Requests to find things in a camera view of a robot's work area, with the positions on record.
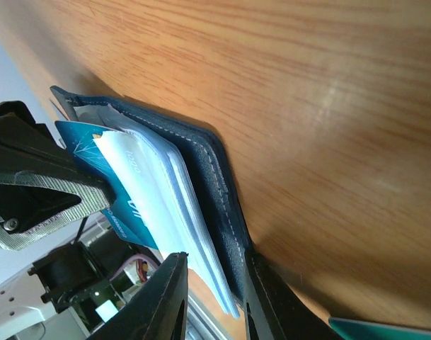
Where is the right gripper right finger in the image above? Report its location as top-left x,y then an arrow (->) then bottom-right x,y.
243,249 -> 341,339

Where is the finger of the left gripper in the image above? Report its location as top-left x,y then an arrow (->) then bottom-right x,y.
0,101 -> 110,250

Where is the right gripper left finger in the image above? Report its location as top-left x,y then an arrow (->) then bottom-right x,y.
89,252 -> 188,340

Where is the blue VIP card pile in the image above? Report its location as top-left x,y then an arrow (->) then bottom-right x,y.
54,120 -> 159,251

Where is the dark blue card holder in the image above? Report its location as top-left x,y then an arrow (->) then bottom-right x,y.
51,86 -> 251,317

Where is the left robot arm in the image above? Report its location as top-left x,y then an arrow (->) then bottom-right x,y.
0,101 -> 159,339

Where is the teal card pile left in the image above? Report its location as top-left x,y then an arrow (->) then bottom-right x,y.
328,317 -> 431,340

